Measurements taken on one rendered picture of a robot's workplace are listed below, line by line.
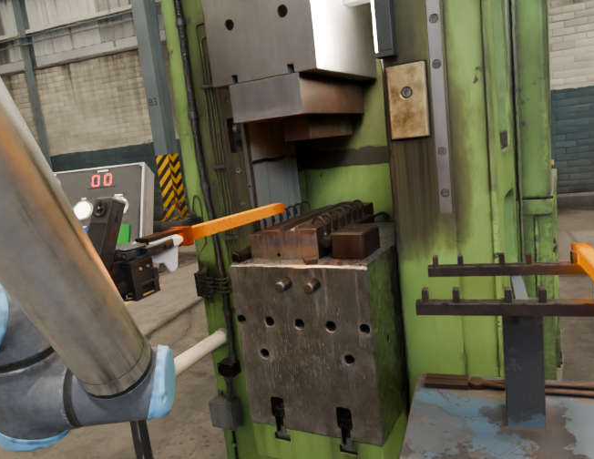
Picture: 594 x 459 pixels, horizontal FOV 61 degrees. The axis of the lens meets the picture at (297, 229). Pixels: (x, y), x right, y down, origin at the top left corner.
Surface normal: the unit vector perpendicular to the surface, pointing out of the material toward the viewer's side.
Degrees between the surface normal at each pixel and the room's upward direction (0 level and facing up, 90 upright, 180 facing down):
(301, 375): 90
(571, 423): 0
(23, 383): 91
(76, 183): 60
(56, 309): 125
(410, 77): 90
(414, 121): 90
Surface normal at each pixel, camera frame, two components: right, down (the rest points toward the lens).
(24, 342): 0.73, 0.05
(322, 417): -0.46, 0.20
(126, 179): -0.10, -0.34
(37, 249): 0.63, 0.52
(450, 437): -0.11, -0.98
